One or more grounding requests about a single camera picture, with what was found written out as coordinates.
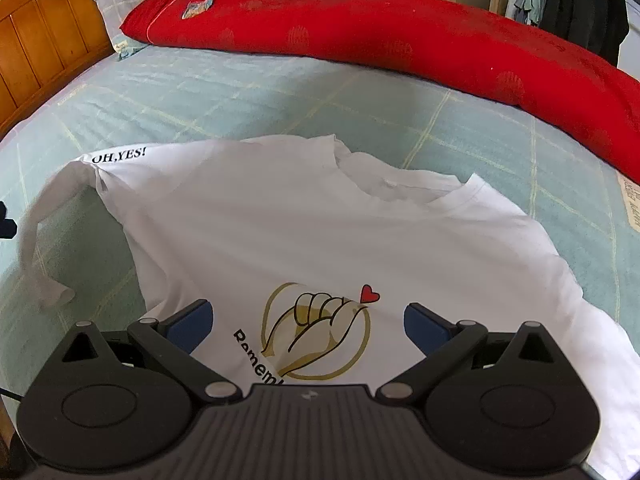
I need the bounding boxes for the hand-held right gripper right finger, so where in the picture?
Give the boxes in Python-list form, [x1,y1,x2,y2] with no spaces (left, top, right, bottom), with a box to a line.
[376,302,556,407]

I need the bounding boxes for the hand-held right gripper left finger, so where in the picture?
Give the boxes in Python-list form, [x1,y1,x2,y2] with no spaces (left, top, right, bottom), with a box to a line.
[61,299,243,406]

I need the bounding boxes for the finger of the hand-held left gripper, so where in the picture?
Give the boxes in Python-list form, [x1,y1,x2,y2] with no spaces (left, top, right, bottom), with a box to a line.
[0,202,19,239]

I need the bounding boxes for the white printed t-shirt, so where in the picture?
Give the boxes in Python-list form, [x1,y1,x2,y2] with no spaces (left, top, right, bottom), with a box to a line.
[17,133,640,480]

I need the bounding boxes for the wooden headboard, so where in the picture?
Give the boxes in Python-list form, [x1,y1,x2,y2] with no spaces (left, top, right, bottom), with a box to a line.
[0,0,213,135]

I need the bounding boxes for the pale checked pillow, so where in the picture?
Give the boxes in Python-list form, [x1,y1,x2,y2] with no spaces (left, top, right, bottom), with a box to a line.
[90,0,213,62]

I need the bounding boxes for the red quilt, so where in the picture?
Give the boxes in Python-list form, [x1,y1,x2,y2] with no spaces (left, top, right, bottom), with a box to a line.
[120,0,640,184]

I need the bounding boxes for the black jacket with round badge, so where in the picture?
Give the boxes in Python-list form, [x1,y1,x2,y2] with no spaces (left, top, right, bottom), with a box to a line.
[540,0,631,67]

